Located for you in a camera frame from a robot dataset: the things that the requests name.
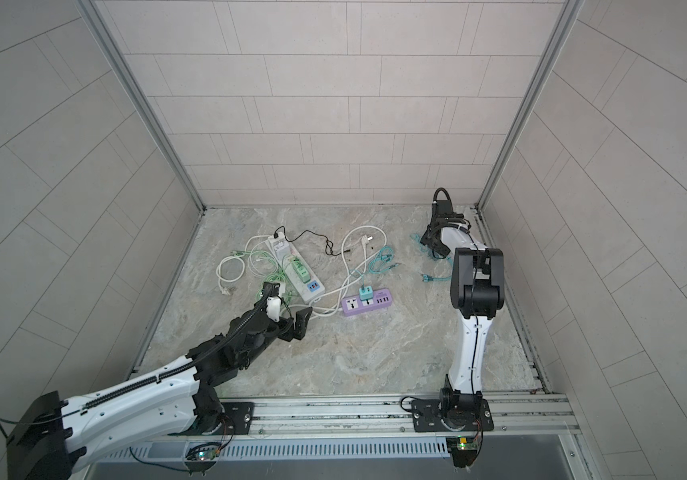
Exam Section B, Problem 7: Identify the thin black cable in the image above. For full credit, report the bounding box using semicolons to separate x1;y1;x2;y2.
274;225;353;258

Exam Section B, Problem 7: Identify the teal charger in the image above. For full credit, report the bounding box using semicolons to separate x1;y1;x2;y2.
359;286;373;302

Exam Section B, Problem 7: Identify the light green cable bundle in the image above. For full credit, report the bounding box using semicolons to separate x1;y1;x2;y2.
232;248;297;301

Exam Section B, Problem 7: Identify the left circuit board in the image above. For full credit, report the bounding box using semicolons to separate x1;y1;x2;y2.
186;442;222;462

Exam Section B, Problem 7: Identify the teal cable bundle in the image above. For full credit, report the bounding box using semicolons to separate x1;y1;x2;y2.
366;233;455;284

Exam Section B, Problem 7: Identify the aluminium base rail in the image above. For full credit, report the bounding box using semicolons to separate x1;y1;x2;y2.
222;391;581;440

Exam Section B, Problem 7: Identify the purple power strip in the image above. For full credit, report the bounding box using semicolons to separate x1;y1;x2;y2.
341;288;393;317

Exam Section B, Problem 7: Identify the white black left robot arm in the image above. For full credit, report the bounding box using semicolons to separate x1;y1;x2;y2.
5;282;313;479

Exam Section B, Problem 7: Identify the white multicolour power strip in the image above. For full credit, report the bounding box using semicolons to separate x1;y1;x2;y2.
269;232;326;303

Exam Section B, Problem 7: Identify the right circuit board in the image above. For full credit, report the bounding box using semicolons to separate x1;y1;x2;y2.
445;437;481;468

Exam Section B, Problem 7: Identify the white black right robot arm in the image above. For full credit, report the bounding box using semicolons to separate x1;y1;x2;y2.
421;197;505;431

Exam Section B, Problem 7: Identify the circuit board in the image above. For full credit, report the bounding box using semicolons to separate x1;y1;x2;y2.
186;442;222;462
445;437;481;468

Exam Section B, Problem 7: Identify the light green cube charger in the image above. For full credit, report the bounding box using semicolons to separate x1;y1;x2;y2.
291;257;305;271

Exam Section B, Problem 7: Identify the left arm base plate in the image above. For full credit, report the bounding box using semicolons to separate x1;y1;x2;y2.
199;401;256;436

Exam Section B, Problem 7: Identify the white square charger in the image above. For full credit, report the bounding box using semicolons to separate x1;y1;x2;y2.
277;244;294;264

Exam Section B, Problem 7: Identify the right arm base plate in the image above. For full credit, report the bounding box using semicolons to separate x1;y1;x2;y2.
407;396;495;433

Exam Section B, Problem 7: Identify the light green charger block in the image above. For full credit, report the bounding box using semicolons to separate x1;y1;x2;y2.
296;266;311;283

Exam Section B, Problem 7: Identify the thick white power cord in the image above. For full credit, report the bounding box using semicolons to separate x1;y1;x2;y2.
216;233;273;296

